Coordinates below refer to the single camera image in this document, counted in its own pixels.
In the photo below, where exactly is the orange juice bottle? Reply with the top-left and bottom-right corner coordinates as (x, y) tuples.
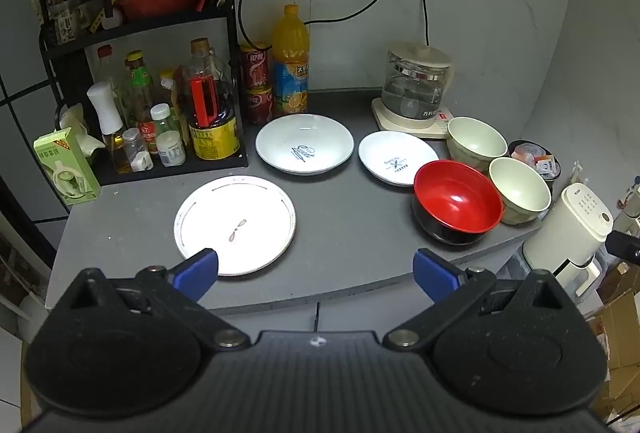
(272, 4), (311, 116)

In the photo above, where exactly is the cream kettle base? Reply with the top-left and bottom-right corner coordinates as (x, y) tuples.
(371, 97), (455, 140)

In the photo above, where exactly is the white countertop appliance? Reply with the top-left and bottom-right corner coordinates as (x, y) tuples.
(522, 183), (615, 299)

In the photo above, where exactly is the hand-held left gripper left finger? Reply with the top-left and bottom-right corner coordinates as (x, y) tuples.
(65, 248), (252, 352)

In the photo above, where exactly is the small white plate cutlery print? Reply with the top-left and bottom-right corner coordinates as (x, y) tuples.
(358, 131), (440, 188)

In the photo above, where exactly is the white plate insect print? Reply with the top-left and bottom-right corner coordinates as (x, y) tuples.
(173, 175), (297, 277)

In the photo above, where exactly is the black cup with packets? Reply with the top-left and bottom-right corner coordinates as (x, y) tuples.
(507, 139), (562, 194)

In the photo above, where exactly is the white plastic jar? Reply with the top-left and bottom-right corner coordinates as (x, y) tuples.
(156, 130), (187, 168)

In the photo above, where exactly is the black metal shelf rack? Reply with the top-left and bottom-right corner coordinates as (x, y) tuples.
(32, 0), (249, 186)

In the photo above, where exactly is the deep white plate script print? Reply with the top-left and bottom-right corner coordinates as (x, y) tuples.
(255, 114), (355, 176)

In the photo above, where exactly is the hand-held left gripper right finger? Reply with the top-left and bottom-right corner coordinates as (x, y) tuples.
(382, 248), (572, 352)

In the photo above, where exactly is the cardboard box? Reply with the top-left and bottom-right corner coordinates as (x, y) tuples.
(584, 263), (640, 420)

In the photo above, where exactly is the oil jug red handle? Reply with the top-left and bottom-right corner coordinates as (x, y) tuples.
(182, 38), (241, 161)

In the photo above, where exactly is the red plastic basket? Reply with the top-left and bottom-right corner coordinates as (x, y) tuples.
(116, 0), (209, 22)

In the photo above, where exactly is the red and black bowl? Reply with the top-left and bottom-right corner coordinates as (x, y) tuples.
(412, 160), (504, 246)

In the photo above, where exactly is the small clear spice jar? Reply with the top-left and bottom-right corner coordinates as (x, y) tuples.
(121, 128), (154, 174)

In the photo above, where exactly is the red cap bottle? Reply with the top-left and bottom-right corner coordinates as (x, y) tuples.
(96, 45), (122, 90)

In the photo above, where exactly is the cream bowl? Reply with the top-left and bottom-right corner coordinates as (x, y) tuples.
(488, 157), (552, 226)
(446, 116), (509, 174)

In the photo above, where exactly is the crumpled white cloth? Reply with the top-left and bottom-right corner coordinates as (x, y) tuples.
(56, 103), (107, 158)

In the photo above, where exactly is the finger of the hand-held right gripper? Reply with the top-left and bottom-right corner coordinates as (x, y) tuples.
(604, 231), (640, 265)

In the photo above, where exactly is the glass electric kettle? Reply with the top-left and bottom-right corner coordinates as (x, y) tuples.
(381, 41), (456, 120)

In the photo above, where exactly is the green carton box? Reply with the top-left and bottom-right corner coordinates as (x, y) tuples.
(33, 127), (102, 207)

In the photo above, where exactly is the white cap green jar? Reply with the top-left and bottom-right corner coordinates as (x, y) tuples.
(150, 103), (181, 136)

